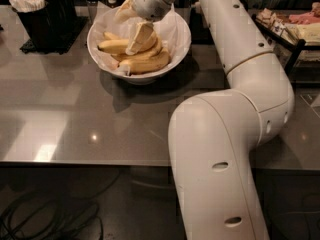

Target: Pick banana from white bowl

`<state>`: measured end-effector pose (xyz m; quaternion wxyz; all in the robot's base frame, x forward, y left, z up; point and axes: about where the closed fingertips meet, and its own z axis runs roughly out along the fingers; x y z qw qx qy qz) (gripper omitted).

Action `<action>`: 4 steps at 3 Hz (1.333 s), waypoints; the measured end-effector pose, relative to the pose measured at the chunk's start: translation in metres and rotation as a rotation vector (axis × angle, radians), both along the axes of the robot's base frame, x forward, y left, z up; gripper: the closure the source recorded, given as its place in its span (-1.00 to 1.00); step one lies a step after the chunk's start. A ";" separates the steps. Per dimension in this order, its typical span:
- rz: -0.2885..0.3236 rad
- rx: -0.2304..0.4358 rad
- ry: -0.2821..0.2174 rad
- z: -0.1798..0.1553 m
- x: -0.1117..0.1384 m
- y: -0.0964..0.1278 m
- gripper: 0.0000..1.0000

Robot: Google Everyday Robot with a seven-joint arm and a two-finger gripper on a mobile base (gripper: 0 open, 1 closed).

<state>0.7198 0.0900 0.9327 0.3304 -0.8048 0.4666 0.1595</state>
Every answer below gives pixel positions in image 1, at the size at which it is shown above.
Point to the black cutlery holder cup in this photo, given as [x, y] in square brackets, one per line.
[45, 27]

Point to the white ceramic bowl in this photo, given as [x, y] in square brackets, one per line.
[173, 31]

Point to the small back yellow banana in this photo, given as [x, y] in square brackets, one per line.
[110, 36]

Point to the black rubber mat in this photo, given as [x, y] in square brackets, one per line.
[64, 44]

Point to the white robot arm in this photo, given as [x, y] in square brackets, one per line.
[211, 135]

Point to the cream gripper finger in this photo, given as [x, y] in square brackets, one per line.
[125, 10]
[141, 37]

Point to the black wire condiment rack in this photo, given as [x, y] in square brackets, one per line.
[301, 76]

